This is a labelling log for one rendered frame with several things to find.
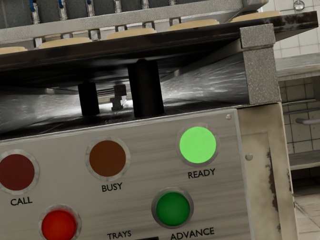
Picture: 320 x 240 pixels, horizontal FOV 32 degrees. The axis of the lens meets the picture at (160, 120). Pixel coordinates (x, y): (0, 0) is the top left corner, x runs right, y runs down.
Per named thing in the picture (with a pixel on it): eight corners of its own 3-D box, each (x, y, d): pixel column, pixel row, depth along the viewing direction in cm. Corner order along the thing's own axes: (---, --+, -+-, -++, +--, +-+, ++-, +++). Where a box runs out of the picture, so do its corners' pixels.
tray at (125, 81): (206, 66, 119) (205, 59, 119) (20, 93, 117) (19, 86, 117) (180, 76, 179) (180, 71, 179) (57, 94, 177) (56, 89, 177)
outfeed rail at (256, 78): (152, 96, 249) (150, 82, 248) (159, 95, 249) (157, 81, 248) (250, 105, 48) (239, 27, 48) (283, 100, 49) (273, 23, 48)
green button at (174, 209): (157, 225, 50) (153, 192, 50) (190, 219, 50) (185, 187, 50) (158, 229, 48) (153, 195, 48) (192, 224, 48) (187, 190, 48)
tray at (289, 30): (319, 26, 50) (316, 10, 50) (-135, 90, 47) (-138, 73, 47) (211, 65, 110) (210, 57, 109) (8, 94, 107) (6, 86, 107)
